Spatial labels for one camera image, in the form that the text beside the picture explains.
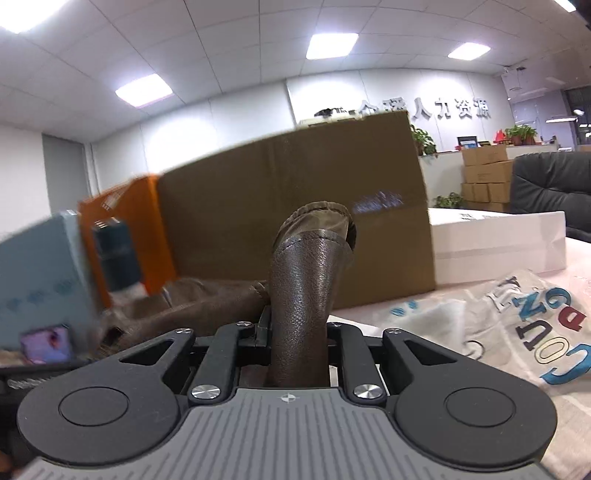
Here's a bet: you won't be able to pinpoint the brown leather jacket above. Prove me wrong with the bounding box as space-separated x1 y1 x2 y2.
91 201 356 388

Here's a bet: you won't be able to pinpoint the dark teal thermos bottle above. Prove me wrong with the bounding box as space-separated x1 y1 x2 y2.
92 217 147 306

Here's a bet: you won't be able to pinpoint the brown cardboard box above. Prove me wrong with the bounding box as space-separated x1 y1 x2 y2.
156 110 438 310

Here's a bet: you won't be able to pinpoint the white flat box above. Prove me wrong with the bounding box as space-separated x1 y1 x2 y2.
429 208 566 286

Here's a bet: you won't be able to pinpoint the smartphone with lit screen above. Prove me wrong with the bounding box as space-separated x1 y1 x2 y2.
19 325 74 364

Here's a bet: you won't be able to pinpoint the white printed tablecloth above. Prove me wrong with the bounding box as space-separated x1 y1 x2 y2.
329 239 590 479

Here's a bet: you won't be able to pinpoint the orange box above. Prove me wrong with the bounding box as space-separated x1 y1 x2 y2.
77 175 178 308

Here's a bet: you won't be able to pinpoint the grey-blue box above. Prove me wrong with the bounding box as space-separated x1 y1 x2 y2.
1 210 100 352

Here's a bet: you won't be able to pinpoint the stacked cardboard boxes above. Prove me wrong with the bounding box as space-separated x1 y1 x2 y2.
462 145 513 213

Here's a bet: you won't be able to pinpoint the potted green plant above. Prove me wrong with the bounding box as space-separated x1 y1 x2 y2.
410 124 438 157

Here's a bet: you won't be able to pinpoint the black office chair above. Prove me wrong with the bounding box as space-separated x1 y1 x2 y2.
509 152 591 243

